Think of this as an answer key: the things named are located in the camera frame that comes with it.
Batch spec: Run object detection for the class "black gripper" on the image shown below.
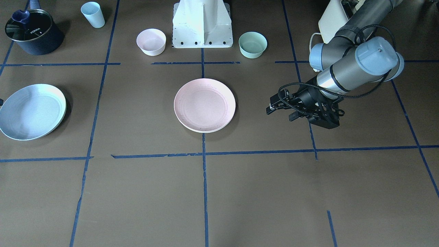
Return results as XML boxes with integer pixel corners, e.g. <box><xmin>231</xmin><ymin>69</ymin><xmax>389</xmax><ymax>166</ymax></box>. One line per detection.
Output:
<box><xmin>270</xmin><ymin>86</ymin><xmax>325</xmax><ymax>121</ymax></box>

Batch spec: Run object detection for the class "white toaster cable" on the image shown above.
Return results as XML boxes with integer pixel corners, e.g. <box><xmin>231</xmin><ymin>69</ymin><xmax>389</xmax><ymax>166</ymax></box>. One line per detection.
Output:
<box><xmin>309</xmin><ymin>32</ymin><xmax>323</xmax><ymax>52</ymax></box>

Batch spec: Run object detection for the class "pink bowl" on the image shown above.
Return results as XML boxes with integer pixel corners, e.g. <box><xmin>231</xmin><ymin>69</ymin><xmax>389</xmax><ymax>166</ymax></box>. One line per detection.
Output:
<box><xmin>136</xmin><ymin>28</ymin><xmax>167</xmax><ymax>56</ymax></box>

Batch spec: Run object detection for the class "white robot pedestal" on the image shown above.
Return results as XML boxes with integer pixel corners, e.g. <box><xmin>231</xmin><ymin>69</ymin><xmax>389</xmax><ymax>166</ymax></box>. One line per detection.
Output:
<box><xmin>171</xmin><ymin>0</ymin><xmax>234</xmax><ymax>49</ymax></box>

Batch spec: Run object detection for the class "light blue cup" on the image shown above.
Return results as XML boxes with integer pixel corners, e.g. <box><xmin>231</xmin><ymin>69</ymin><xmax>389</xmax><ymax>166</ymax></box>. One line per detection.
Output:
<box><xmin>81</xmin><ymin>2</ymin><xmax>105</xmax><ymax>28</ymax></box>

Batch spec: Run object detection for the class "cream toaster with toast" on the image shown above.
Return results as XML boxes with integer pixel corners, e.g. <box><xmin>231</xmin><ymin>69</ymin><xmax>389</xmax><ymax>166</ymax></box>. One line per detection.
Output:
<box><xmin>318</xmin><ymin>0</ymin><xmax>364</xmax><ymax>44</ymax></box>

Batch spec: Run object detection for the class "green bowl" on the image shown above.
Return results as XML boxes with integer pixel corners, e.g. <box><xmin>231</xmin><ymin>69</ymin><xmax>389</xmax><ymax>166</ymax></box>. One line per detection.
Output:
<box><xmin>238</xmin><ymin>32</ymin><xmax>268</xmax><ymax>59</ymax></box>

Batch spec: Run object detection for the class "dark blue pot with lid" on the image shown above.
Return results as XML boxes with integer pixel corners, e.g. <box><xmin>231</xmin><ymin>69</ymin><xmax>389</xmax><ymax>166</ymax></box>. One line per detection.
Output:
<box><xmin>4</xmin><ymin>0</ymin><xmax>64</xmax><ymax>55</ymax></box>

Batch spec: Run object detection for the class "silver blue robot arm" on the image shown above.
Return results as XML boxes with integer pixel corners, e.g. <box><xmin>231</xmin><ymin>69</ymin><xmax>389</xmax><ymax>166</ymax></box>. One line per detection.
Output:
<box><xmin>266</xmin><ymin>0</ymin><xmax>404</xmax><ymax>129</ymax></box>

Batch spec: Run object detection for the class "pink plate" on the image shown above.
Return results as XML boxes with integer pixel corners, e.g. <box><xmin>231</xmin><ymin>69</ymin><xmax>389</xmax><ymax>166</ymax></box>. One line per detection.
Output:
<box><xmin>174</xmin><ymin>78</ymin><xmax>236</xmax><ymax>120</ymax></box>

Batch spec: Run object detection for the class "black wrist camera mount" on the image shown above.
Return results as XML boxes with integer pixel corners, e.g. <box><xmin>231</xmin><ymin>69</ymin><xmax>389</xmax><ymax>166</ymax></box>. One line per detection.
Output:
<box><xmin>306</xmin><ymin>97</ymin><xmax>345</xmax><ymax>129</ymax></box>

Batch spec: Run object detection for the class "light blue plate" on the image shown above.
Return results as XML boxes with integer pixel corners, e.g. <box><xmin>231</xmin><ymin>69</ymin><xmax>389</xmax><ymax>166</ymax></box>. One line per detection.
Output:
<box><xmin>0</xmin><ymin>83</ymin><xmax>67</xmax><ymax>141</ymax></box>

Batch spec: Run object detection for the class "cream plate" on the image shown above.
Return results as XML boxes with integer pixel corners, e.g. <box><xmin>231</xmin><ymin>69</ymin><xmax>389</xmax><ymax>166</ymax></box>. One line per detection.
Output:
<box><xmin>178</xmin><ymin>118</ymin><xmax>232</xmax><ymax>133</ymax></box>

